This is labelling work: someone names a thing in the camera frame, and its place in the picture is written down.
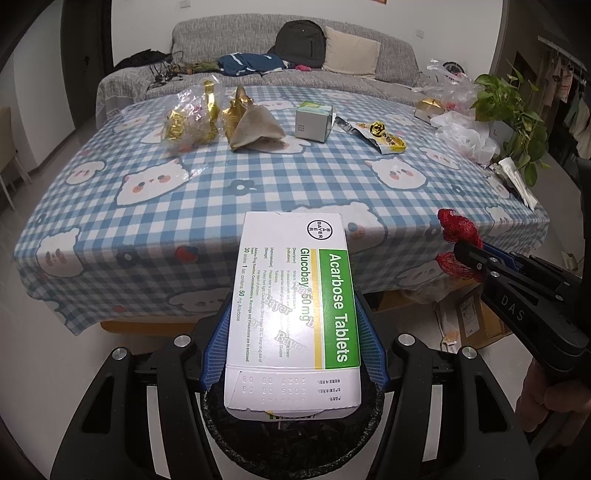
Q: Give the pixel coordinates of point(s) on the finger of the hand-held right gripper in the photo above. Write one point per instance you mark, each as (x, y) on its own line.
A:
(512, 264)
(473, 261)

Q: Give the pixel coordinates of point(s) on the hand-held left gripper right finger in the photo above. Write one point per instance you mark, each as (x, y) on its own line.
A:
(376, 355)

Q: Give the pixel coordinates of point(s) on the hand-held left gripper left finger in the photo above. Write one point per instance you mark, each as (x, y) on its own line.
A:
(214, 360)

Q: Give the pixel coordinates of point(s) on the red foam net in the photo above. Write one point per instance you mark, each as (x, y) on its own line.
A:
(457, 228)

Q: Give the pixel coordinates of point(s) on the white and green medicine box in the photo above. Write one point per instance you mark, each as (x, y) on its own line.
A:
(286, 323)

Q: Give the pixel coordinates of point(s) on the black-lined trash bin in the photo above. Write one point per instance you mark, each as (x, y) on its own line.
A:
(300, 443)

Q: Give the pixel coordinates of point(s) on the yellow snack packet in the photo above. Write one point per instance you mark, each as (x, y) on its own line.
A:
(383, 136)

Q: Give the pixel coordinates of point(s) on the small green and white box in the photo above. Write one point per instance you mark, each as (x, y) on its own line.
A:
(311, 124)

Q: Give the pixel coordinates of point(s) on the brown paper bag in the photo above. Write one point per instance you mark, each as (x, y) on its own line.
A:
(258, 127)

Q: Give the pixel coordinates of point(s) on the clear bag with gold wrappers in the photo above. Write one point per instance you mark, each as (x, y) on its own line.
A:
(189, 120)

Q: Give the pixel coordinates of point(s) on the person's right hand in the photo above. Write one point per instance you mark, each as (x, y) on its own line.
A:
(554, 399)

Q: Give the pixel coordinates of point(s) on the brown cardboard box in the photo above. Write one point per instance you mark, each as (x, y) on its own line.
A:
(480, 318)

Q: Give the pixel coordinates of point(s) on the white paper wrappers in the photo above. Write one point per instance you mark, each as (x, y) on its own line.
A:
(517, 177)

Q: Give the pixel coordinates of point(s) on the white plastic bags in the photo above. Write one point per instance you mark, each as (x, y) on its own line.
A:
(461, 136)

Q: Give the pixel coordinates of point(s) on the blue checked bear tablecloth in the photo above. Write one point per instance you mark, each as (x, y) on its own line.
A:
(138, 221)

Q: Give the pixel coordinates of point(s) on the gold box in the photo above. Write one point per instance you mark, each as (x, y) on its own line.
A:
(429, 108)

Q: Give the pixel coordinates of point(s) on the potted green plant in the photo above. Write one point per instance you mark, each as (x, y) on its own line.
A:
(503, 99)

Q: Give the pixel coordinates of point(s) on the clear bag with pink contents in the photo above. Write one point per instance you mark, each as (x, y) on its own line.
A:
(450, 90)

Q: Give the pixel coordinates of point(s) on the clothes rack with garments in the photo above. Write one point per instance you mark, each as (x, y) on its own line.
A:
(563, 83)

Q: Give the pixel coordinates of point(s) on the round black desk fan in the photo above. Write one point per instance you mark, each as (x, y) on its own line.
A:
(455, 69)

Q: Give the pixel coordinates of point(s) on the beige pillow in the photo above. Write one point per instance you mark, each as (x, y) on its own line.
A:
(351, 53)

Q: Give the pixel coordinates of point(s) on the black backpack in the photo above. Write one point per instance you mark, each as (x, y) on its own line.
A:
(300, 44)

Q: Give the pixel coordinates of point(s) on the green cloth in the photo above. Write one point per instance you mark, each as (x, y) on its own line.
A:
(201, 67)

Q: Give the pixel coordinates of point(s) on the beige dining chair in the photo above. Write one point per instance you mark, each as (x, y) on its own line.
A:
(5, 147)

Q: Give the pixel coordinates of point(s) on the blue jacket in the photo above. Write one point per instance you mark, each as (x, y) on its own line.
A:
(249, 63)

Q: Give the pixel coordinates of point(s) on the black clothing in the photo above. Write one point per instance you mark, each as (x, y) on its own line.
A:
(141, 59)

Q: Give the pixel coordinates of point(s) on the grey covered sofa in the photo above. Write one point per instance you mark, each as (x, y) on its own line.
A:
(221, 37)

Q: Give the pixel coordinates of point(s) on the dark door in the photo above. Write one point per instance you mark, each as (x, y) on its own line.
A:
(87, 46)

